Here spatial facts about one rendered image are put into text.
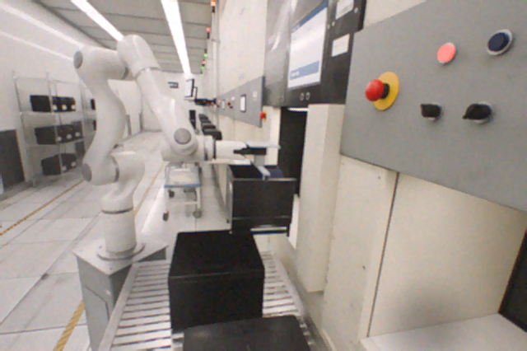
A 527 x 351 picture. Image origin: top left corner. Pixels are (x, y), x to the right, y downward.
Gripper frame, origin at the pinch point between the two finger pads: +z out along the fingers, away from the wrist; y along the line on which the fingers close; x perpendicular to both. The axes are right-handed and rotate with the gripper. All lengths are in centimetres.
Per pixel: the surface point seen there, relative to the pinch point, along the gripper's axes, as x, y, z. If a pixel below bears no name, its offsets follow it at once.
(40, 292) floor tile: -125, -107, -137
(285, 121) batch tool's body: 7, -61, 28
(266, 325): -39, 35, -4
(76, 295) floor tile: -125, -100, -110
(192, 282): -33.6, 22.1, -22.3
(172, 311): -42, 22, -28
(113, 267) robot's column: -49, -13, -54
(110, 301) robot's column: -62, -10, -55
